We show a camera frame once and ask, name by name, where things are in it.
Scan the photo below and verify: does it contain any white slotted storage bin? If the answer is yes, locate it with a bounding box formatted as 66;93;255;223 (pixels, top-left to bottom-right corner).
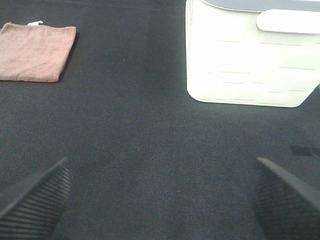
185;0;320;108

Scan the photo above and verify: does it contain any black textured right gripper right finger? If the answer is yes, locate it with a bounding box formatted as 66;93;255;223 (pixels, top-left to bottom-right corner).
252;157;320;240

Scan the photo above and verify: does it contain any brown towel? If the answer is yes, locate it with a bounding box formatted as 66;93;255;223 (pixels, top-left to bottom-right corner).
0;22;77;83

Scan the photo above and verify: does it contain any black table mat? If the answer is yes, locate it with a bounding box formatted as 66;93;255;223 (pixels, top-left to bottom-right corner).
0;0;320;240

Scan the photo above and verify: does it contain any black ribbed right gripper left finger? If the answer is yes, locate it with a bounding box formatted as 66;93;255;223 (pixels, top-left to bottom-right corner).
0;157;71;240

